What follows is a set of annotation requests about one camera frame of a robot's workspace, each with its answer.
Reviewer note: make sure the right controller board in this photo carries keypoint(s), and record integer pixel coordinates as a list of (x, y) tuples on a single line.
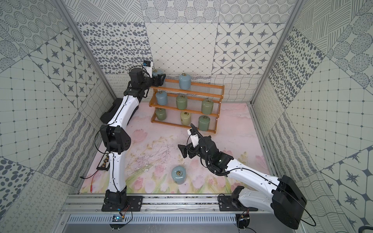
[(243, 220)]

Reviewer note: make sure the green canister middle right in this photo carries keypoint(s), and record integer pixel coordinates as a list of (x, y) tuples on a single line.
[(207, 107)]

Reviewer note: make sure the green canister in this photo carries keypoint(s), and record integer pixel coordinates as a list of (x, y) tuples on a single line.
[(207, 107), (204, 123), (161, 114), (181, 102)]

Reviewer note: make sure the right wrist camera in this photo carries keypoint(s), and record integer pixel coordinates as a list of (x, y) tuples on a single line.
[(195, 140)]

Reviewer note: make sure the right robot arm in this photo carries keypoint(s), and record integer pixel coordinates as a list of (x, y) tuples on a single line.
[(279, 196)]

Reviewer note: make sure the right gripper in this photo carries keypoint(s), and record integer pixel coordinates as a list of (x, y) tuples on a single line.
[(184, 149)]

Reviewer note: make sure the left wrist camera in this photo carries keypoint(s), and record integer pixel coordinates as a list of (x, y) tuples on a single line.
[(147, 64)]

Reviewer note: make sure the green canister middle centre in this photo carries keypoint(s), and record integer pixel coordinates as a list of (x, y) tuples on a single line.
[(181, 102)]

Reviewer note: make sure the left controller board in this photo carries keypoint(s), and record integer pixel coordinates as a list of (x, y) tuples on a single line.
[(117, 222)]

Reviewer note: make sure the green canister bottom right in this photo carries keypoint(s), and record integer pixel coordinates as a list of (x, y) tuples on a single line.
[(204, 123)]

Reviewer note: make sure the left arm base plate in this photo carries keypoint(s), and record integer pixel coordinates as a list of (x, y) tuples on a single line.
[(115, 204)]

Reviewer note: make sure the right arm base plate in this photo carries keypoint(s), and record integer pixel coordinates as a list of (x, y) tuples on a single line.
[(228, 204)]

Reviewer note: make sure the controller board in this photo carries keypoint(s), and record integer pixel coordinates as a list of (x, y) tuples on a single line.
[(243, 220), (117, 222)]

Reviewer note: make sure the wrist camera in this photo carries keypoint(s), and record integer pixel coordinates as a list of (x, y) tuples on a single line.
[(195, 140), (147, 64)]

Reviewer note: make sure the blue canister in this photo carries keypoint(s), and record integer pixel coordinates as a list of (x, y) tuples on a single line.
[(156, 72), (184, 81), (179, 174), (162, 98)]

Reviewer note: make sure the wooden three-tier shelf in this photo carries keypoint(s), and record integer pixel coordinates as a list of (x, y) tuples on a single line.
[(191, 100)]

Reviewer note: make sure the yellow-green canister bottom centre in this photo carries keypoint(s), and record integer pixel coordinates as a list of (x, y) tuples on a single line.
[(185, 118)]

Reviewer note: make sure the aluminium mounting rail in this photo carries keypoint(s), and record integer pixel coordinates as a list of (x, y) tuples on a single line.
[(151, 203)]

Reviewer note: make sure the black plastic tool case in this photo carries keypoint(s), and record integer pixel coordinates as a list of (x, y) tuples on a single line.
[(120, 111)]

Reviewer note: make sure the green canister bottom left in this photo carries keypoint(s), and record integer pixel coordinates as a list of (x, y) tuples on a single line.
[(161, 114)]

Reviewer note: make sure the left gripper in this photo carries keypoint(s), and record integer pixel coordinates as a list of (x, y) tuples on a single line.
[(157, 78)]

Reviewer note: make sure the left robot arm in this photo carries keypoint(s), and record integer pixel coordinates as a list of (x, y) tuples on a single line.
[(114, 135)]

